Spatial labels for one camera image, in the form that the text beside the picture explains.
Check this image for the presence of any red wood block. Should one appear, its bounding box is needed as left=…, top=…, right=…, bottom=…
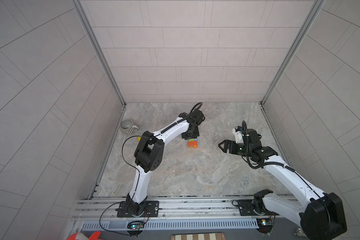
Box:
left=188, top=141, right=198, bottom=149

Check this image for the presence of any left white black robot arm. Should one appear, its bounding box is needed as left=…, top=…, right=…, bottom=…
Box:
left=123, top=107, right=205, bottom=216

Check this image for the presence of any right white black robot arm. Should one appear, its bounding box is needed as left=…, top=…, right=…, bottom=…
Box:
left=218, top=127, right=348, bottom=240

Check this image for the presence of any grey ribbed ceramic mug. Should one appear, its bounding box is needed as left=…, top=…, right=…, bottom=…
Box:
left=120, top=119, right=139, bottom=136

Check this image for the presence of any right green circuit board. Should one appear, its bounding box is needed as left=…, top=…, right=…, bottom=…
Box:
left=256, top=219, right=274, bottom=234

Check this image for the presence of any green circuit board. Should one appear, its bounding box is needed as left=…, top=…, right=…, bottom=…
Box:
left=127, top=221, right=145, bottom=233
left=256, top=219, right=274, bottom=234

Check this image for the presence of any striped wood board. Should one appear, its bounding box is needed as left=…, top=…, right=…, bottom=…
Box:
left=171, top=233, right=226, bottom=240

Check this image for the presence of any small metal clamp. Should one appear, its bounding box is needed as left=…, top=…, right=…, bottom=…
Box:
left=295, top=228, right=304, bottom=238

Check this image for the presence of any left green circuit board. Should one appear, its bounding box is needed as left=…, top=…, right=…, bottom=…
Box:
left=127, top=221, right=145, bottom=233

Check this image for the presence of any red white object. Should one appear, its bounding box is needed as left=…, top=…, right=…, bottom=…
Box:
left=66, top=231, right=102, bottom=240

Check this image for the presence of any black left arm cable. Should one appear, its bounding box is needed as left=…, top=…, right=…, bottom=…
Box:
left=98, top=101, right=204, bottom=236

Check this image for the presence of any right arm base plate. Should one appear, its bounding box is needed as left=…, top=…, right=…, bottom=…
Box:
left=236, top=200, right=271, bottom=216

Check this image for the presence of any grey slotted cable duct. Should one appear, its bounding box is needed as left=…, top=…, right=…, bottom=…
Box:
left=81, top=219, right=259, bottom=232

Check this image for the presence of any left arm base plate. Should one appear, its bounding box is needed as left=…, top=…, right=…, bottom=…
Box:
left=117, top=201, right=159, bottom=218

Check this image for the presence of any aluminium mounting rail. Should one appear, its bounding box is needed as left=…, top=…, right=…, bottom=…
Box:
left=71, top=196, right=323, bottom=221

